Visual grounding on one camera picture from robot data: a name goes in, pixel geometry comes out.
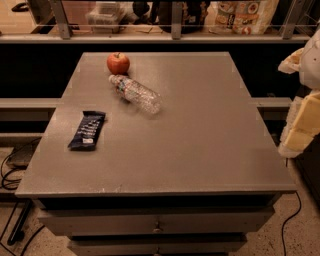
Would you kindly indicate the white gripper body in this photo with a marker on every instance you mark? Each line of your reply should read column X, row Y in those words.
column 310, row 65

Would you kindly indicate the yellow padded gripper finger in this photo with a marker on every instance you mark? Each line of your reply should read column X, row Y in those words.
column 283, row 150
column 306, row 124

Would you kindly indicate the clear plastic water bottle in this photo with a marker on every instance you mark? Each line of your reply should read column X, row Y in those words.
column 141, row 96

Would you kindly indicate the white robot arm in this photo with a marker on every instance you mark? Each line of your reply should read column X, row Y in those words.
column 309, row 74

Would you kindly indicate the colourful snack bag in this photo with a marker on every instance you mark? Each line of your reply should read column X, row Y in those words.
column 246, row 17

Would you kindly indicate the dark bag on shelf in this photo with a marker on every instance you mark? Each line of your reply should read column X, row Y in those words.
column 192, row 18

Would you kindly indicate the grey drawer cabinet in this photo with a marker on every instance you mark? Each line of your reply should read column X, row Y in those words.
column 192, row 180

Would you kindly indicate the red apple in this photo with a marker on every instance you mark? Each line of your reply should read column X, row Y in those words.
column 118, row 63

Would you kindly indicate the clear plastic container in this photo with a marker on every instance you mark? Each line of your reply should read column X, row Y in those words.
column 105, row 17

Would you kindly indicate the dark blue snack bar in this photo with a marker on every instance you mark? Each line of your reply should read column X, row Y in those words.
column 88, row 131

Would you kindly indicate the grey metal shelf rail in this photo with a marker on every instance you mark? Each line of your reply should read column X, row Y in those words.
column 64, row 21

